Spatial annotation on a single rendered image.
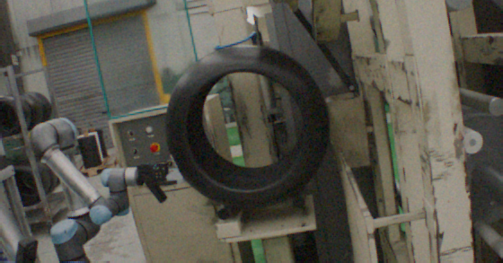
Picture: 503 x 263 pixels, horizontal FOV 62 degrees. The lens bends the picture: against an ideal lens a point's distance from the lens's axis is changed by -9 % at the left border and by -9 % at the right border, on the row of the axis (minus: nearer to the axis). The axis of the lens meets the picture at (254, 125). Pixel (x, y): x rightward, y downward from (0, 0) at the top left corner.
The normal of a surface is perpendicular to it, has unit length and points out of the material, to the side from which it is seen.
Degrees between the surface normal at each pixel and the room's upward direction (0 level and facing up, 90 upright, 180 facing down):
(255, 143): 90
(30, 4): 90
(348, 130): 90
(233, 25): 90
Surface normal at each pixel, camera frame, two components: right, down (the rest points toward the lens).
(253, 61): -0.06, -0.01
